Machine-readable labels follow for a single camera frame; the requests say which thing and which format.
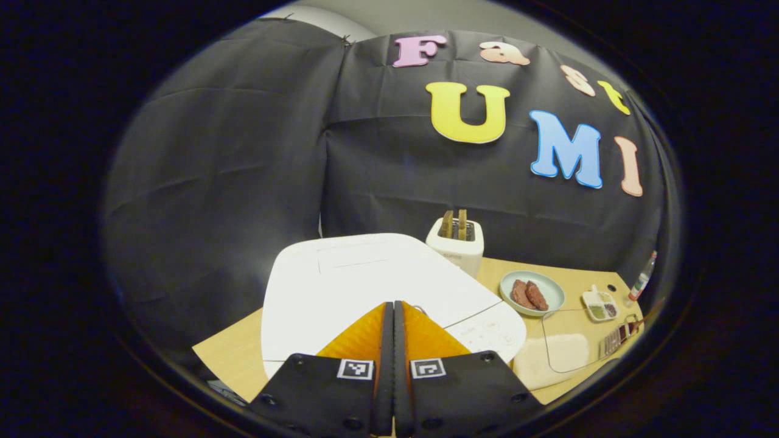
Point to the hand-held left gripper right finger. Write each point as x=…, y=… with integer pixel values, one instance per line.
x=401, y=377

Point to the brown toast slice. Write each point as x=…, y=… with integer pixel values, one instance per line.
x=462, y=225
x=447, y=225

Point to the pale green plate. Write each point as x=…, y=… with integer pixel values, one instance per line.
x=555, y=292

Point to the clear bottle with red cap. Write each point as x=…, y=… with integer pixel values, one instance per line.
x=639, y=286

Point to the white divided dish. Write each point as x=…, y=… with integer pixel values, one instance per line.
x=593, y=298

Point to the green mung beans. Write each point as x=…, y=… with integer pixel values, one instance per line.
x=597, y=312

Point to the cream cutting board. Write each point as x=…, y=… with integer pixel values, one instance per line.
x=535, y=365

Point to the white rice cooker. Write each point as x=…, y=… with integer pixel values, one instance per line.
x=365, y=274

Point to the white and blue object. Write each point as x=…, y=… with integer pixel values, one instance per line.
x=228, y=392

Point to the reddish brown meat piece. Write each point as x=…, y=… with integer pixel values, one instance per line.
x=520, y=295
x=538, y=297

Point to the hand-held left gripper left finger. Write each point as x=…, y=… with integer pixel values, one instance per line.
x=383, y=377

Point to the white toaster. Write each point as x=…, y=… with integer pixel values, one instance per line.
x=462, y=255

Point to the brown wooden spoon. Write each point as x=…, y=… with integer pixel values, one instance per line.
x=633, y=325

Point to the clear plastic mat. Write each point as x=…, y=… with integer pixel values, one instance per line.
x=602, y=328

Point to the dark red beans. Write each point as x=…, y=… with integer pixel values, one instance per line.
x=610, y=309

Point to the black backdrop cloth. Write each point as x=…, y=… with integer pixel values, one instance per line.
x=243, y=182

